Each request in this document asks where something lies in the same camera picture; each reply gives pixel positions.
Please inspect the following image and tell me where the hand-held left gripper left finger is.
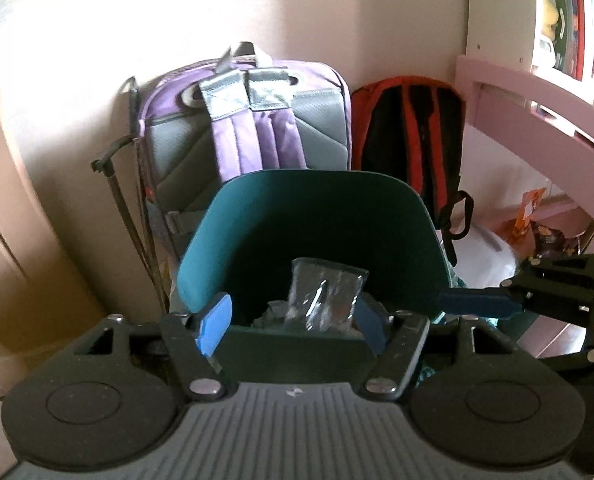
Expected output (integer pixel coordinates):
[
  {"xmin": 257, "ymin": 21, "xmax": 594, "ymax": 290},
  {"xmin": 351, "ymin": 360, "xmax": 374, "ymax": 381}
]
[{"xmin": 52, "ymin": 291, "xmax": 234, "ymax": 402}]

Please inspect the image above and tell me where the red black backpack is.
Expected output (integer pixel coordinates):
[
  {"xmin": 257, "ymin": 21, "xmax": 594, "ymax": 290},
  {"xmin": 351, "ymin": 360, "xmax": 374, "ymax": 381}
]
[{"xmin": 351, "ymin": 76, "xmax": 475, "ymax": 266}]

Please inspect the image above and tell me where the colourful picture book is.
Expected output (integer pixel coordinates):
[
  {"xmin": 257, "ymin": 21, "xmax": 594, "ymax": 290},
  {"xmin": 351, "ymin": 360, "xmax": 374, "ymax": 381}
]
[{"xmin": 539, "ymin": 0, "xmax": 594, "ymax": 81}]

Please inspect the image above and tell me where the white bag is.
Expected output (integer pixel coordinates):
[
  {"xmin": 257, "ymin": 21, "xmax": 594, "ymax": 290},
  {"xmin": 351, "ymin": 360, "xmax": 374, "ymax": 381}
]
[{"xmin": 447, "ymin": 225, "xmax": 520, "ymax": 291}]

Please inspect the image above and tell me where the folded metal stand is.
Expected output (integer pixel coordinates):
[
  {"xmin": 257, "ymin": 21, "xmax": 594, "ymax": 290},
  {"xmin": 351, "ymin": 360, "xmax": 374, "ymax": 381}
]
[{"xmin": 91, "ymin": 76, "xmax": 170, "ymax": 311}]

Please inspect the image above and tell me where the purple grey backpack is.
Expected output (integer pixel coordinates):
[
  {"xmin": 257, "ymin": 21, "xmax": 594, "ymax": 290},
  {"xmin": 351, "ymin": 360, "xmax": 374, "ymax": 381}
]
[{"xmin": 137, "ymin": 42, "xmax": 352, "ymax": 261}]

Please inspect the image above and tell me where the clear plastic packet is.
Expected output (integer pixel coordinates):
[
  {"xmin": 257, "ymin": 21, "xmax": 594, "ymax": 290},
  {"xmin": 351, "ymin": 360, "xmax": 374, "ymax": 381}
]
[{"xmin": 283, "ymin": 257, "xmax": 370, "ymax": 333}]

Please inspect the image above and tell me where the dark printed bag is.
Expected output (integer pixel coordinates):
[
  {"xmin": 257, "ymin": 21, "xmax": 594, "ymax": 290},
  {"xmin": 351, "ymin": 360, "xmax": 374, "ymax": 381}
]
[{"xmin": 529, "ymin": 220, "xmax": 594, "ymax": 261}]

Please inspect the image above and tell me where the pink bed frame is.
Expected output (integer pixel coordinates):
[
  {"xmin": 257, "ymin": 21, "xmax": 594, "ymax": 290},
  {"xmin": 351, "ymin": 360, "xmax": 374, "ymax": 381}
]
[{"xmin": 454, "ymin": 55, "xmax": 594, "ymax": 361}]

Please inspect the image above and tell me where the grey crumpled plastic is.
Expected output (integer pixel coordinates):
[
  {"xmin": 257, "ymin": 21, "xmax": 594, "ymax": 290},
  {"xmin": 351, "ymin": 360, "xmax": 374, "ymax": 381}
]
[{"xmin": 251, "ymin": 300, "xmax": 290, "ymax": 331}]

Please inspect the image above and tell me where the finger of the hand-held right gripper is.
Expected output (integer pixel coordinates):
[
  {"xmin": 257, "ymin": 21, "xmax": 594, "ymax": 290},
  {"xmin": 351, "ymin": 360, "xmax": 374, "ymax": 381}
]
[
  {"xmin": 439, "ymin": 252, "xmax": 594, "ymax": 321},
  {"xmin": 537, "ymin": 305, "xmax": 594, "ymax": 373}
]

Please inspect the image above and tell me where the white bookshelf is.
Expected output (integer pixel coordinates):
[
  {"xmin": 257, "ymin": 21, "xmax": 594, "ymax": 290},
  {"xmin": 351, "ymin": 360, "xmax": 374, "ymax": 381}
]
[{"xmin": 464, "ymin": 0, "xmax": 594, "ymax": 111}]

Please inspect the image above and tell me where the orange packet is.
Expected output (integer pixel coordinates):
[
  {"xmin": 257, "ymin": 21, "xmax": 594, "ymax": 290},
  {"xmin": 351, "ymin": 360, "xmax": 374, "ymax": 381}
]
[{"xmin": 509, "ymin": 187, "xmax": 548, "ymax": 246}]

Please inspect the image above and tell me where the teal plastic bin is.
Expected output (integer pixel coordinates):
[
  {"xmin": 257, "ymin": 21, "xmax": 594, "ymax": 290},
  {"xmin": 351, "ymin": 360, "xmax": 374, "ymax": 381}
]
[{"xmin": 176, "ymin": 169, "xmax": 450, "ymax": 381}]

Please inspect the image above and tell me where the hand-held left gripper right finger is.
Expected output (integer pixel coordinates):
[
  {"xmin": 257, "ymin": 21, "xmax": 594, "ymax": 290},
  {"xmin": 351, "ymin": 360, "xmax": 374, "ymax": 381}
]
[{"xmin": 354, "ymin": 295, "xmax": 538, "ymax": 402}]

